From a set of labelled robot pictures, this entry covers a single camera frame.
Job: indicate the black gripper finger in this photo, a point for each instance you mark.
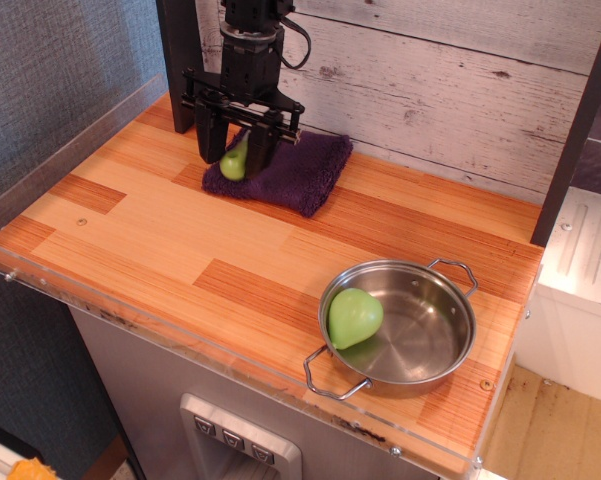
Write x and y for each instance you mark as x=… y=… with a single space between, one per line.
x=212 y=130
x=261 y=145

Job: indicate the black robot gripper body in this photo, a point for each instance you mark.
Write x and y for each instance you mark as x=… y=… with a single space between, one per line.
x=246 y=87

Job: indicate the green handled grey spatula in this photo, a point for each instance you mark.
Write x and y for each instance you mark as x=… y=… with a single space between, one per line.
x=233 y=163

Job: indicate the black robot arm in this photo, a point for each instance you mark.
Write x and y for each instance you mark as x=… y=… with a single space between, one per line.
x=258 y=17

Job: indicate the purple folded towel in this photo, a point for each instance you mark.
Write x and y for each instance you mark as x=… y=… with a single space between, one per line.
x=300 y=177

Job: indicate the green toy pear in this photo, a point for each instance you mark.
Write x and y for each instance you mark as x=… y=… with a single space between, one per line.
x=354 y=316

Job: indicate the clear acrylic guard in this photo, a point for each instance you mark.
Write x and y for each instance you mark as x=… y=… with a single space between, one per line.
x=129 y=235

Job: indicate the stainless steel pot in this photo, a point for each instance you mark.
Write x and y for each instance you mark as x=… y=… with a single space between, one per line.
x=428 y=330

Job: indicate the grey toy fridge cabinet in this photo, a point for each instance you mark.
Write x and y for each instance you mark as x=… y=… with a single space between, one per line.
x=146 y=381

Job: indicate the silver dispenser button panel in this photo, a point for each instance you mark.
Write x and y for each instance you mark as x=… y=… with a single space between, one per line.
x=226 y=446

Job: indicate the white toy sink unit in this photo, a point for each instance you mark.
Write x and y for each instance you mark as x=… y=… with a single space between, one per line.
x=560 y=336

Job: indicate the orange object at corner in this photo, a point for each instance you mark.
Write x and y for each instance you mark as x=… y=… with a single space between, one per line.
x=31 y=469

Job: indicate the dark left shelf post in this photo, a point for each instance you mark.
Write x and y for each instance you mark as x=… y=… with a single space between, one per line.
x=181 y=44

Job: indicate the dark shelf post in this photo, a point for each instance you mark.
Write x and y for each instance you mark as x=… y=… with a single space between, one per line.
x=181 y=44
x=583 y=120

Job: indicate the dark right shelf post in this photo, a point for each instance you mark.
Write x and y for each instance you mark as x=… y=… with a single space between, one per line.
x=583 y=120

